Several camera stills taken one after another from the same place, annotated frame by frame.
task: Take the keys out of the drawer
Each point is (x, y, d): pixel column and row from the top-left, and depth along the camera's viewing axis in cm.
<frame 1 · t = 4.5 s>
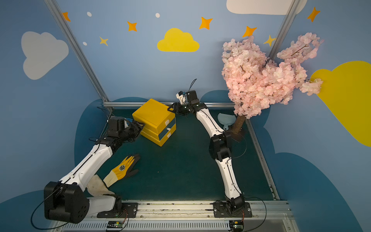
left hand: (142, 125, 83), fingers open
right hand: (171, 108, 93), fingers open
yellow drawer cabinet: (160, 124, 86), point 22 cm above the table
light blue dustpan: (226, 120, 116), on the table
yellow black work glove: (122, 170, 88), point 2 cm above the table

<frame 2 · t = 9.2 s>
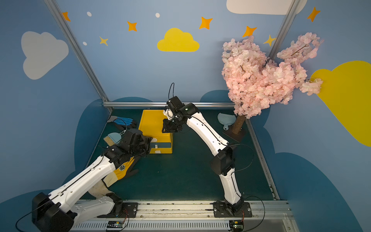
left hand: (154, 137, 79), fingers open
right hand: (165, 129, 79), fingers open
yellow drawer cabinet: (150, 125, 85), point 22 cm above the table
blue black work glove: (124, 123, 120), on the table
the other named things where they were.

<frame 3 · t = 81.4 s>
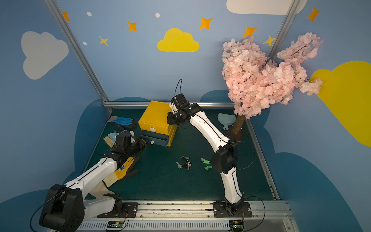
left hand: (149, 139, 86), fingers open
right hand: (169, 120, 84), fingers closed
yellow drawer cabinet: (154, 118, 91), point 20 cm above the table
dark teal lower drawer: (155, 137, 88), point 15 cm above the table
green tag key: (204, 161, 95), on the table
green tag key 2: (207, 167, 92), on the table
black key bunch: (187, 164, 92), on the table
the other named things where they were.

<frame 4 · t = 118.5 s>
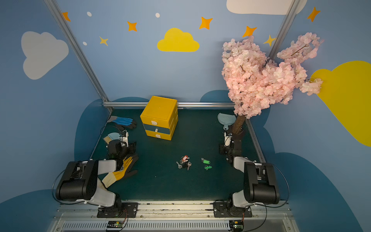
left hand: (132, 140, 95), fingers open
right hand: (224, 142, 96), fingers open
yellow bottom drawer: (159, 135, 101), point 6 cm above the table
red tag key: (185, 158, 95), on the table
